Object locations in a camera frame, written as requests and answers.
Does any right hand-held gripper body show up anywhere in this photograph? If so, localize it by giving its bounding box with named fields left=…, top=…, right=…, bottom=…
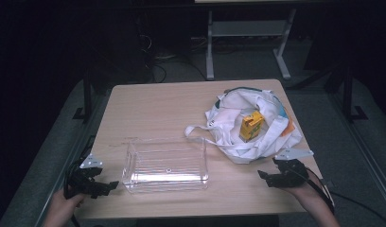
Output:
left=272, top=148, right=315, bottom=187

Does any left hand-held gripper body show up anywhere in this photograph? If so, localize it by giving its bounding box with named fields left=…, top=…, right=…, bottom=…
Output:
left=65, top=153, right=104, bottom=199

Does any yellow juice carton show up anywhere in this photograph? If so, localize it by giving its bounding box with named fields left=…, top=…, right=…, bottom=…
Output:
left=238, top=110, right=265, bottom=144

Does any clear plastic container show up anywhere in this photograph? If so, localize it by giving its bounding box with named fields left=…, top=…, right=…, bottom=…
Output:
left=120, top=137, right=210, bottom=195

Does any white tote bag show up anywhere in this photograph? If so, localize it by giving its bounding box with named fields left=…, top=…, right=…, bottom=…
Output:
left=184, top=86, right=305, bottom=165

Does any person's left hand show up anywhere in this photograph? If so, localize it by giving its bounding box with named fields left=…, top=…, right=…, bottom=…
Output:
left=46, top=188, right=87, bottom=223

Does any black metal stand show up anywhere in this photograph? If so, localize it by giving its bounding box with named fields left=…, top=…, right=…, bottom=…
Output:
left=71, top=69, right=95, bottom=125
left=340, top=64, right=369, bottom=122

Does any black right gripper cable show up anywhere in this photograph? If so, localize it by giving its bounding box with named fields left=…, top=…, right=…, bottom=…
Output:
left=304, top=166, right=386, bottom=227

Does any bundle of floor cables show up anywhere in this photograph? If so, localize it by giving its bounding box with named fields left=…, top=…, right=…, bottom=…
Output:
left=137, top=33, right=208, bottom=83

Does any grey metal table frame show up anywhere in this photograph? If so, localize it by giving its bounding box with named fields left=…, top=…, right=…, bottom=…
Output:
left=205, top=9, right=298, bottom=81

